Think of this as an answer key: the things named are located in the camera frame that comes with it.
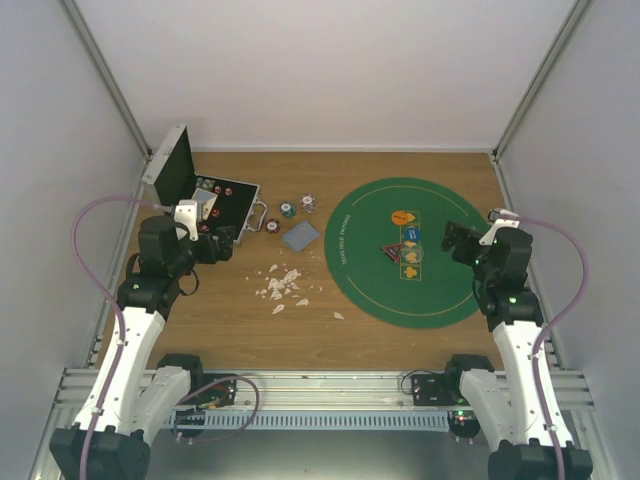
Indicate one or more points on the red triangle dealer button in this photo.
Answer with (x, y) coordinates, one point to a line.
(393, 251)

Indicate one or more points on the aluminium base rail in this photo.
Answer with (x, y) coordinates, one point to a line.
(321, 400)

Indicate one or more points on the round green poker mat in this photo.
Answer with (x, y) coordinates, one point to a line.
(435, 293)

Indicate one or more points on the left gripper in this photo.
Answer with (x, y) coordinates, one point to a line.
(224, 252)

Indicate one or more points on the red hundred chip stack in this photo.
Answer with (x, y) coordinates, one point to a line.
(272, 226)

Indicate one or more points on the aluminium poker case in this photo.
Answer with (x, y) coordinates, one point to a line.
(171, 177)

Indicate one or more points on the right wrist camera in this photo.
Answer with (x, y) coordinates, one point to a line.
(499, 218)

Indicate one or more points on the clear round button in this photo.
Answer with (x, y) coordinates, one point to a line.
(412, 253)

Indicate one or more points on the green fifty chip stack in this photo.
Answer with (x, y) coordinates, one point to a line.
(287, 209)

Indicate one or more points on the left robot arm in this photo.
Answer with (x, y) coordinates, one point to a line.
(112, 434)

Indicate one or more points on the blue ten chip stack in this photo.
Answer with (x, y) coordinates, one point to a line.
(308, 203)

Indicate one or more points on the orange big blind button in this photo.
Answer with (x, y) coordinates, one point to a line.
(401, 218)

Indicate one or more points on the card pack in case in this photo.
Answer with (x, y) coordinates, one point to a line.
(206, 199)

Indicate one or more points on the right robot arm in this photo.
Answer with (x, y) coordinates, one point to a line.
(523, 424)

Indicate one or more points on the white debris pile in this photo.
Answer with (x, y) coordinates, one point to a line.
(289, 287)

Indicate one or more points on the blue small blind button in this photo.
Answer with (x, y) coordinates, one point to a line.
(412, 233)

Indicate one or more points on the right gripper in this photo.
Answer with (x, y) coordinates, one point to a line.
(451, 238)

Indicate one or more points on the blue playing card deck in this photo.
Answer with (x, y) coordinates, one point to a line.
(300, 236)

